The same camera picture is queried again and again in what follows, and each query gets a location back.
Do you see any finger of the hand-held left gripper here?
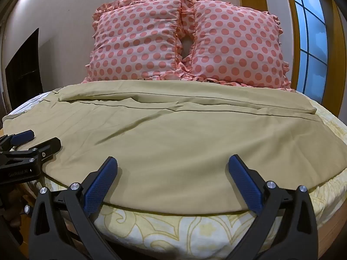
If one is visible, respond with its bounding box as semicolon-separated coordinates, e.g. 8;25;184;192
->
0;129;36;153
3;137;62;163

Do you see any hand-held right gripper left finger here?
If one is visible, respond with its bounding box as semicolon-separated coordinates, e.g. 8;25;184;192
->
27;156;122;260

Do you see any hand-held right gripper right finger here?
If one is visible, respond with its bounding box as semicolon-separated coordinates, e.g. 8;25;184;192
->
227;154;320;260

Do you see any olive green blanket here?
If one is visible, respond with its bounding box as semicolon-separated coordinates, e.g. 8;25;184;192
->
1;80;347;215

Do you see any bed with yellow floral sheet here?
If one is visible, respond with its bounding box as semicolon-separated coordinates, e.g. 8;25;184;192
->
0;85;347;260

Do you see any pink polka dot pillow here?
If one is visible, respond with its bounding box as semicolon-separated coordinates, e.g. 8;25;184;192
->
82;0;191;83
180;0;295;92

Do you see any dark wall panel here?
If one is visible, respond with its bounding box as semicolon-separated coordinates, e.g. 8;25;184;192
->
5;28;44;107

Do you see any window with yellow frame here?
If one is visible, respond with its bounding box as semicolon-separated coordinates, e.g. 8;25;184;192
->
282;0;345;120

